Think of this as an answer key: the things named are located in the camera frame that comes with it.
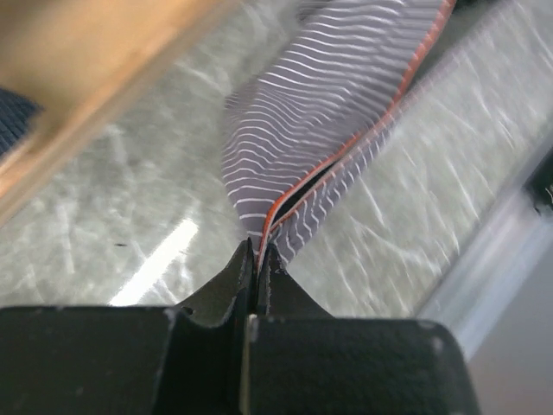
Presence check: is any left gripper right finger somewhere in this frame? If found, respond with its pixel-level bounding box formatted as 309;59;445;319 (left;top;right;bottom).
246;246;480;414

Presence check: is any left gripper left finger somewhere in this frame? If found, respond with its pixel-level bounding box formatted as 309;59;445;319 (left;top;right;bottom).
1;242;254;414

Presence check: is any grey striped boxer underwear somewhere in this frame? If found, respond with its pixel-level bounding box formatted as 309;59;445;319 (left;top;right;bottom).
222;1;454;261

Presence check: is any navy striped hanging underwear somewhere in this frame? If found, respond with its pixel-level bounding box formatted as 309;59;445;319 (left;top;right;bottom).
0;88;43;156

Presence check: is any wooden hanger stand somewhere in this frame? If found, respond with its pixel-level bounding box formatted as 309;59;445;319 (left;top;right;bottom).
1;0;239;221

